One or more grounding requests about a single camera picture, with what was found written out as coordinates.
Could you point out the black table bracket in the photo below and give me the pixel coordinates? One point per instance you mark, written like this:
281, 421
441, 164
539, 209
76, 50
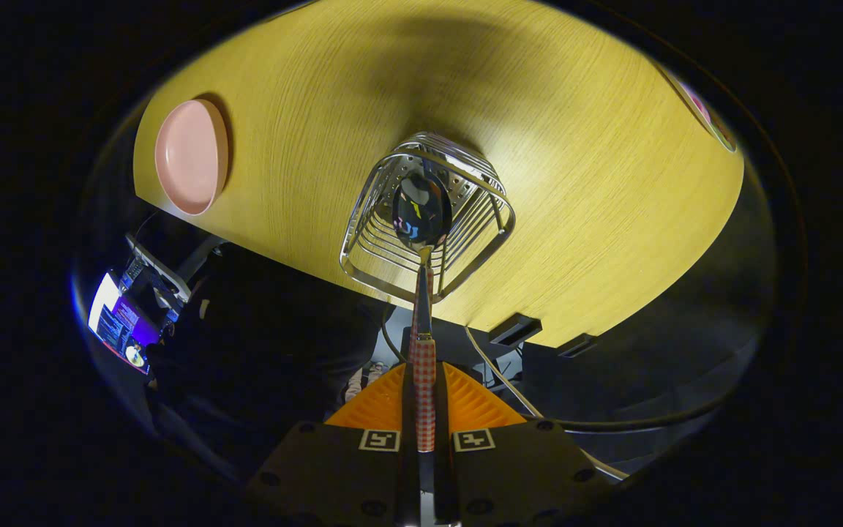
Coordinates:
577, 345
515, 329

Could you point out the laptop with lit screen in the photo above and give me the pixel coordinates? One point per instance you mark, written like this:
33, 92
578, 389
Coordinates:
118, 322

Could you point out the pink plate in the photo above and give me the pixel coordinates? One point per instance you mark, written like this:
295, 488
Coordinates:
191, 157

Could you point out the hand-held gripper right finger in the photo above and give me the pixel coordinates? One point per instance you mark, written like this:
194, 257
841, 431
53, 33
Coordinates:
443, 410

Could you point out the plate with meat dish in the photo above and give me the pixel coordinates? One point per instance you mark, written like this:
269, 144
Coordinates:
707, 117

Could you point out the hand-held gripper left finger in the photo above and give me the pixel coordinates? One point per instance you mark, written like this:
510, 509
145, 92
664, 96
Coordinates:
407, 410

